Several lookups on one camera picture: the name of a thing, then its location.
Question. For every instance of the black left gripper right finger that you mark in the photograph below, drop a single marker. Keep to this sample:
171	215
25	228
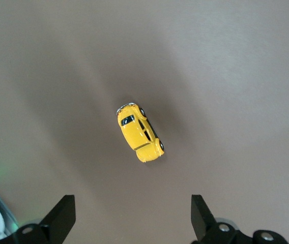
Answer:
205	226

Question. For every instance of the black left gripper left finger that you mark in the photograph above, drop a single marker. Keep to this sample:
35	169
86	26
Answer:
55	223

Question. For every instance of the yellow beetle toy car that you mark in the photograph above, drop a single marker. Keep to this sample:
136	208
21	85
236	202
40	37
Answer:
137	134

